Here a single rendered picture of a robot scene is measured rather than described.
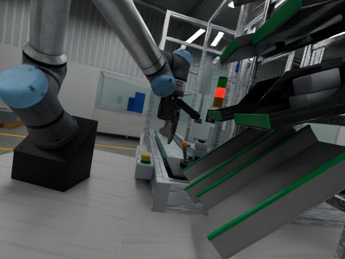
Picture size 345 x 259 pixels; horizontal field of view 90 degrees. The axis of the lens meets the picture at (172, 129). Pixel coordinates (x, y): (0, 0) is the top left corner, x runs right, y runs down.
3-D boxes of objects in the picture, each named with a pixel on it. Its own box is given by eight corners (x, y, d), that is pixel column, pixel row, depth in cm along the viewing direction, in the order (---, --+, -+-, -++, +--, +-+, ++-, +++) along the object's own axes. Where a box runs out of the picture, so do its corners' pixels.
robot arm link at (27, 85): (14, 128, 50) (-23, 90, 40) (29, 99, 59) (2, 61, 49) (58, 124, 53) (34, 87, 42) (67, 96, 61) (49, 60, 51)
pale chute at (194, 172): (194, 204, 40) (184, 189, 40) (189, 182, 53) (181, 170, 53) (300, 138, 38) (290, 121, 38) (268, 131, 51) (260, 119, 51)
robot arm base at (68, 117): (21, 145, 58) (1, 126, 51) (49, 115, 68) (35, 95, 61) (64, 152, 57) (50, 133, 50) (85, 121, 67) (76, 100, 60)
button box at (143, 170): (134, 178, 68) (136, 163, 68) (136, 161, 89) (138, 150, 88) (151, 180, 70) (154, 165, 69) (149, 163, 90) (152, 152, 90)
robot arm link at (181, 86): (184, 84, 73) (189, 81, 65) (181, 95, 73) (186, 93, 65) (167, 80, 71) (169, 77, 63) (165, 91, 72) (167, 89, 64)
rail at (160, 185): (151, 211, 56) (157, 179, 54) (147, 147, 143) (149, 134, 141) (168, 213, 57) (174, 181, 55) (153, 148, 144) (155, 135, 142)
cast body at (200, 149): (192, 156, 71) (196, 140, 70) (189, 153, 75) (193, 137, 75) (211, 159, 73) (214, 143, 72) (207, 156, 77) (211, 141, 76)
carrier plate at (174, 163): (172, 181, 61) (173, 174, 60) (164, 160, 84) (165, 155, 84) (233, 188, 65) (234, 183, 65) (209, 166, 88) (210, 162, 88)
